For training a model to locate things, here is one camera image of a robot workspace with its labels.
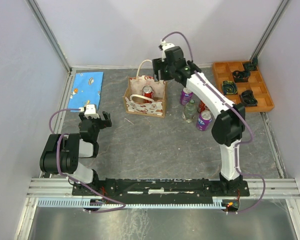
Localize red soda can back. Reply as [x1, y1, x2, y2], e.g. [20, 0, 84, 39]
[142, 85, 154, 103]

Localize red soda can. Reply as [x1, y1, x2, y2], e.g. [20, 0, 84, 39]
[197, 100, 210, 113]
[142, 85, 154, 103]

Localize purple soda can back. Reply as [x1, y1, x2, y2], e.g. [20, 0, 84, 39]
[179, 87, 193, 106]

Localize purple soda can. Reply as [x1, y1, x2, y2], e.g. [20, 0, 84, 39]
[179, 87, 193, 106]
[196, 110, 213, 131]

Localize clear glass beverage bottle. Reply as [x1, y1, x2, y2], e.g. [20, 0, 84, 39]
[182, 99, 197, 123]

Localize red soda can front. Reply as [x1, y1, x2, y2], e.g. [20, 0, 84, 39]
[197, 100, 210, 113]

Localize purple soda can front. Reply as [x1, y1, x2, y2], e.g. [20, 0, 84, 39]
[196, 110, 213, 131]

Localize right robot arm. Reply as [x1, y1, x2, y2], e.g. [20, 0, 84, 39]
[152, 43, 246, 196]

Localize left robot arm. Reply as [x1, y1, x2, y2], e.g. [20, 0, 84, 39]
[39, 111, 112, 195]

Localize blue patterned cloth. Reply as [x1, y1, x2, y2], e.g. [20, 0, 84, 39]
[67, 71, 104, 109]

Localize blue green rolled sock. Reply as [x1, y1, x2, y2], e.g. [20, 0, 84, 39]
[221, 80, 238, 96]

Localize black rolled sock upper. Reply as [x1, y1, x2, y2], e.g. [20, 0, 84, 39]
[232, 70, 251, 83]

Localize black rolled sock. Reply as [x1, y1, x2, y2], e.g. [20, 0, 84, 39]
[232, 70, 251, 83]
[239, 89, 258, 107]

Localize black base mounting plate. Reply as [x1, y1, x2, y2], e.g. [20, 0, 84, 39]
[72, 176, 250, 204]

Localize orange wooden divider tray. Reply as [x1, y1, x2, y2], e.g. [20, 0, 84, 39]
[212, 61, 275, 113]

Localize dark rolled sock corner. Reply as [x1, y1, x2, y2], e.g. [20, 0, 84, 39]
[242, 56, 258, 72]

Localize black rolled sock lower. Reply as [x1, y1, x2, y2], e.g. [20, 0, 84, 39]
[239, 89, 258, 107]

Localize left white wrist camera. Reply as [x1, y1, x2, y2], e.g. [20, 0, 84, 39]
[79, 104, 100, 119]

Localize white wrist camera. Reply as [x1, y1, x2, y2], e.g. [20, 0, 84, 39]
[79, 104, 100, 119]
[159, 39, 175, 62]

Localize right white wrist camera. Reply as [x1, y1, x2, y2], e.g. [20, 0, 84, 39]
[159, 39, 175, 62]

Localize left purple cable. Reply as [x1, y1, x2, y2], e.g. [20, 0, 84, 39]
[48, 108, 127, 214]

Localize blue slotted cable duct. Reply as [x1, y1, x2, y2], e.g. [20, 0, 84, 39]
[37, 197, 226, 210]

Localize aluminium front frame rail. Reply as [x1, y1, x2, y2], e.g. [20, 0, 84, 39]
[26, 178, 300, 200]

